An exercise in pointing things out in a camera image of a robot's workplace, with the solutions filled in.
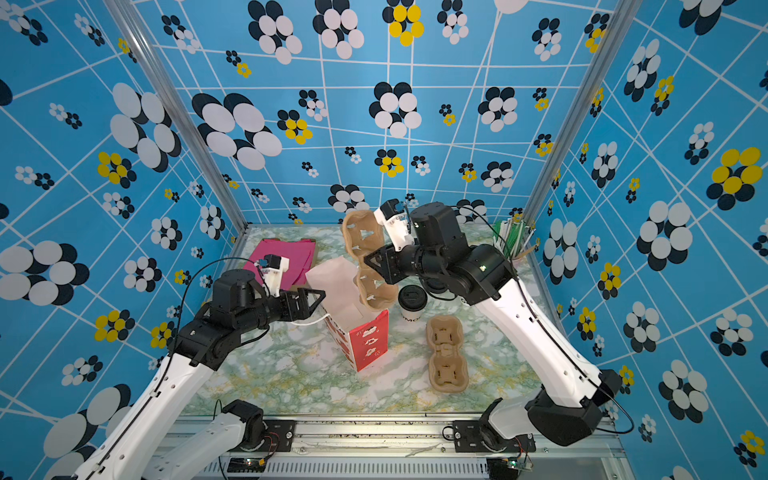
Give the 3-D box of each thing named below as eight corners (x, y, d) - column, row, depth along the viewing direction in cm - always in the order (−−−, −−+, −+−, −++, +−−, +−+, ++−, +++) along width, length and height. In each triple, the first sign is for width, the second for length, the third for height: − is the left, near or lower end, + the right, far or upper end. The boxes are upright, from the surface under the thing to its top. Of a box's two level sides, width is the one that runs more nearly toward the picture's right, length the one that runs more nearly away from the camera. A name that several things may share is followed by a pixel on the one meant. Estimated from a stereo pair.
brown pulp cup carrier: (430, 393, 82) (432, 388, 77) (425, 323, 95) (426, 315, 90) (468, 393, 81) (472, 387, 77) (458, 323, 95) (461, 315, 90)
